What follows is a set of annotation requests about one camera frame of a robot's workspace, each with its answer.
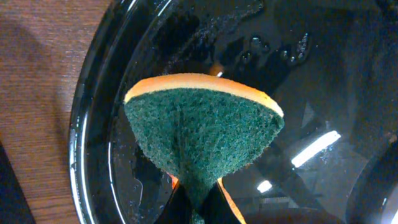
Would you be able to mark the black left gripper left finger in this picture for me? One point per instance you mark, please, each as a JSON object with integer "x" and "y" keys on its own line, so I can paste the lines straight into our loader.
{"x": 178, "y": 209}

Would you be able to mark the green yellow sponge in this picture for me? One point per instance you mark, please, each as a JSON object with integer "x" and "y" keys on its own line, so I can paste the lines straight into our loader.
{"x": 200, "y": 128}

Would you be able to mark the rectangular black water tray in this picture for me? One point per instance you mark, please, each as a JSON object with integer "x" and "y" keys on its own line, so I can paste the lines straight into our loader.
{"x": 331, "y": 66}

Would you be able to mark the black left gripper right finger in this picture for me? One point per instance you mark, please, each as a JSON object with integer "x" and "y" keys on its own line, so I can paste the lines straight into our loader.
{"x": 215, "y": 208}

